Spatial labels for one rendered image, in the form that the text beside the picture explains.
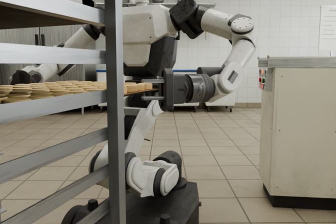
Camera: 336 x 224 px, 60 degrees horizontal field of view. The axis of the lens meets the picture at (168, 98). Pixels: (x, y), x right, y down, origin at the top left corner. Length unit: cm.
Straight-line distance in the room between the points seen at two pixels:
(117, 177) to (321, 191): 146
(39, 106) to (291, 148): 153
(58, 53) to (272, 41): 576
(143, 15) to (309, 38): 544
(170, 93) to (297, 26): 567
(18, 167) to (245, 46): 77
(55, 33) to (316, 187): 439
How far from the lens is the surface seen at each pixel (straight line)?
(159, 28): 123
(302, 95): 180
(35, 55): 54
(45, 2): 57
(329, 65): 185
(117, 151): 71
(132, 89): 88
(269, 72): 180
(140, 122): 120
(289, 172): 189
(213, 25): 116
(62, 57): 58
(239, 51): 101
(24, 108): 52
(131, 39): 126
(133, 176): 112
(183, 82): 84
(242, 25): 107
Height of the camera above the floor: 85
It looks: 6 degrees down
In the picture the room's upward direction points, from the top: straight up
